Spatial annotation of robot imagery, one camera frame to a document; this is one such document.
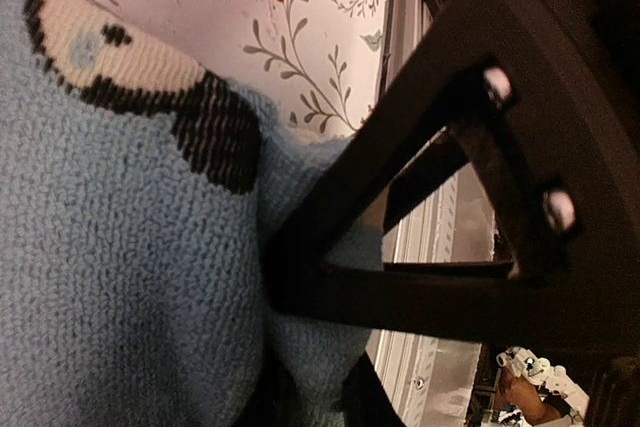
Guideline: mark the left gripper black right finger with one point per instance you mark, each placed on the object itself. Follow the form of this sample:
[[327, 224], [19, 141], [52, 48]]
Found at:
[[364, 401]]

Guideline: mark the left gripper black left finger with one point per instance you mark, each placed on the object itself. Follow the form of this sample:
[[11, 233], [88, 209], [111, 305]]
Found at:
[[275, 401]]

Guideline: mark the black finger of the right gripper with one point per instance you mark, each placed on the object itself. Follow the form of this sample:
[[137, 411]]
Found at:
[[441, 159], [421, 298]]

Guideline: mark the aluminium front rail frame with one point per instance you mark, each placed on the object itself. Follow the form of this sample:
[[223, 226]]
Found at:
[[428, 380]]

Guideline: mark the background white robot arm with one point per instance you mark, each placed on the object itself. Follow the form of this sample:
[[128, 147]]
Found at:
[[535, 372]]

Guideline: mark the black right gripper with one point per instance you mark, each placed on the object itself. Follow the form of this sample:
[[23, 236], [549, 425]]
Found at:
[[550, 123]]

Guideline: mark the blue patterned towel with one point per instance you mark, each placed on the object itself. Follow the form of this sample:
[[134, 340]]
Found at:
[[138, 190]]

